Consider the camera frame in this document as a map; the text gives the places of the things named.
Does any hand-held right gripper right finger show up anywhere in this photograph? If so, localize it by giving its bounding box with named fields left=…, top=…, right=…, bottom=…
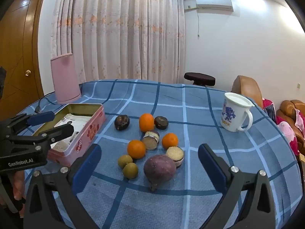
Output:
left=198, top=144, right=283, bottom=229

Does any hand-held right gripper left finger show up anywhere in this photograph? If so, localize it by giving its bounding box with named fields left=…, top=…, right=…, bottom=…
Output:
left=23, top=144, right=102, bottom=229

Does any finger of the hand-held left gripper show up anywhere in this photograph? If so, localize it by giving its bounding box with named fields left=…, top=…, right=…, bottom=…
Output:
left=6, top=125, right=75, bottom=152
left=5, top=111, right=56, bottom=136

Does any pink metal tin box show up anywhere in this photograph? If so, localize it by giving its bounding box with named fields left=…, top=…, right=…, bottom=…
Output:
left=32, top=103, right=106, bottom=167

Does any small yellow-green fruit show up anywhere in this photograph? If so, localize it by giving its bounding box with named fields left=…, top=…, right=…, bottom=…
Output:
left=122, top=163, right=139, bottom=179
left=118, top=155, right=133, bottom=169

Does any cut purple fruit half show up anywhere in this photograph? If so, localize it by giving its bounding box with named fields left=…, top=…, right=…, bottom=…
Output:
left=166, top=146, right=185, bottom=169
left=142, top=130, right=160, bottom=150

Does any orange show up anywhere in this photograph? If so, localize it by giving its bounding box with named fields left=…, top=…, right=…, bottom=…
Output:
left=127, top=140, right=146, bottom=159
left=162, top=133, right=179, bottom=150
left=139, top=113, right=155, bottom=132

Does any purple sweet potato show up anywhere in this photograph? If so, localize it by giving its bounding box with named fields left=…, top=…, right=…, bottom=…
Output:
left=143, top=155, right=177, bottom=192

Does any person's left hand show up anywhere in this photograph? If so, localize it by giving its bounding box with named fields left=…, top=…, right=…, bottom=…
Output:
left=11, top=170, right=26, bottom=202

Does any white printed paper sheet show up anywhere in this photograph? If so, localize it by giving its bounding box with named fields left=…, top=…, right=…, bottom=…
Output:
left=51, top=113, right=92, bottom=152

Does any pink plastic bin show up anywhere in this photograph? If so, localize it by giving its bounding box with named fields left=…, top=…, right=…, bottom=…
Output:
left=50, top=53, right=81, bottom=105

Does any white printed mug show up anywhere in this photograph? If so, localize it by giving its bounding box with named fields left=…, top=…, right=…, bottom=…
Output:
left=220, top=92, right=253, bottom=132

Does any dark brown round fruit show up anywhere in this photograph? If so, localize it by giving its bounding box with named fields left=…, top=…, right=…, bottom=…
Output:
left=114, top=115, right=130, bottom=131
left=154, top=116, right=169, bottom=130

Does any blue plaid tablecloth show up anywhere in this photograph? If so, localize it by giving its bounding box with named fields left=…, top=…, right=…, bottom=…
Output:
left=14, top=79, right=303, bottom=229

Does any brown wooden door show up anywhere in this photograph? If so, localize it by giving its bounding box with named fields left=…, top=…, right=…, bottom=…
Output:
left=0, top=0, right=48, bottom=122

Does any red floral cloth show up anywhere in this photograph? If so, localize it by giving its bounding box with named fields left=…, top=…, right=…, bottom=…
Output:
left=262, top=98, right=277, bottom=124

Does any pink floral cushion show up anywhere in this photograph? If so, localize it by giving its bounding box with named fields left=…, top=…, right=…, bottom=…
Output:
left=278, top=121, right=299, bottom=156
left=294, top=108, right=305, bottom=134

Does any brown leather chair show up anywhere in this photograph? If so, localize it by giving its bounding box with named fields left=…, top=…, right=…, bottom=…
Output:
left=231, top=75, right=264, bottom=108

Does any dark round stool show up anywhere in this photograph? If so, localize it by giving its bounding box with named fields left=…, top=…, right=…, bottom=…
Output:
left=184, top=72, right=216, bottom=86

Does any brown leather sofa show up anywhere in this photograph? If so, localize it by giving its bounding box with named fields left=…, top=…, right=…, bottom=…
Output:
left=276, top=100, right=305, bottom=155

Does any pink floral curtain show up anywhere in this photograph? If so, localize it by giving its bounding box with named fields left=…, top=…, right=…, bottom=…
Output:
left=50, top=0, right=186, bottom=85

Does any white air conditioner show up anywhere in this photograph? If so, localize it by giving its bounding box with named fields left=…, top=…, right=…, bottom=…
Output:
left=195, top=0, right=233, bottom=11

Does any black cable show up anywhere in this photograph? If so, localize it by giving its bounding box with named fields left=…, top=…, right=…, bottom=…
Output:
left=35, top=91, right=59, bottom=114

